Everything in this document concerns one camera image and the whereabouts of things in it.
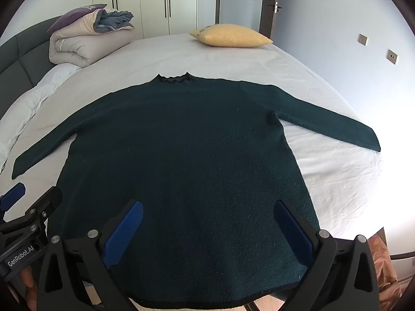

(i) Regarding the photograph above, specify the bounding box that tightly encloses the white bed sheet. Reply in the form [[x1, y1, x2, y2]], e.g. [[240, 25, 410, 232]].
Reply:
[[0, 34, 385, 311]]

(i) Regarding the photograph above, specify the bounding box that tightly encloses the person's left hand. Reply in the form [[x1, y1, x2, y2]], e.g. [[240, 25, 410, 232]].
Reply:
[[6, 264, 42, 311]]

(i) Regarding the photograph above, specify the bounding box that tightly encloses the blue-grey blanket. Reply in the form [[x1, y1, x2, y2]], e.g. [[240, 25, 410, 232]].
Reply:
[[93, 10, 134, 34]]

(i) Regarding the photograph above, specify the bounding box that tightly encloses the cream wardrobe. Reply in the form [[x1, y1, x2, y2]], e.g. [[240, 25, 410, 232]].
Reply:
[[92, 0, 218, 39]]

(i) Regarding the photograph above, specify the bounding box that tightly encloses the brown crumpled bag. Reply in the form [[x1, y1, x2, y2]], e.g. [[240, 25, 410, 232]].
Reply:
[[370, 228, 403, 311]]

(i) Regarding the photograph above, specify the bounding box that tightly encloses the purple pillow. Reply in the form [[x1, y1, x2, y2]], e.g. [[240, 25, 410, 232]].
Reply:
[[47, 4, 107, 33]]

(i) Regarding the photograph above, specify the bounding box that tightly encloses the dark green sweater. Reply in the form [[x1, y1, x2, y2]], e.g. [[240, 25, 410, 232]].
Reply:
[[12, 73, 381, 308]]

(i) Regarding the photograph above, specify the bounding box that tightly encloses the white pillow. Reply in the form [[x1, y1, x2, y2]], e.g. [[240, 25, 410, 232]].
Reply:
[[0, 63, 81, 169], [49, 8, 135, 68]]

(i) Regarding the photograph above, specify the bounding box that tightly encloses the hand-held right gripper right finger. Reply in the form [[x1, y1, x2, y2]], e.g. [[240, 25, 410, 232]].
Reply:
[[274, 200, 381, 311]]

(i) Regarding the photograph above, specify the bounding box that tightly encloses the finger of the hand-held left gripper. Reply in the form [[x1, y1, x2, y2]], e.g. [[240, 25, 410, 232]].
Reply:
[[0, 186, 63, 235], [0, 182, 26, 224]]

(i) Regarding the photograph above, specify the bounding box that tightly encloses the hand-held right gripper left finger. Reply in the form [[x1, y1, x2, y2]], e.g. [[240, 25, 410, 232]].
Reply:
[[37, 200, 144, 311]]

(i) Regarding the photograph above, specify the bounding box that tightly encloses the grey padded headboard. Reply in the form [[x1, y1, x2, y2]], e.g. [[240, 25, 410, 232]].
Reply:
[[0, 15, 65, 120]]

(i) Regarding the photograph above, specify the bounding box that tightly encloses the yellow pillow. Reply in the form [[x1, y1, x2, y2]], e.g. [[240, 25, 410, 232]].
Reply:
[[189, 23, 273, 47]]

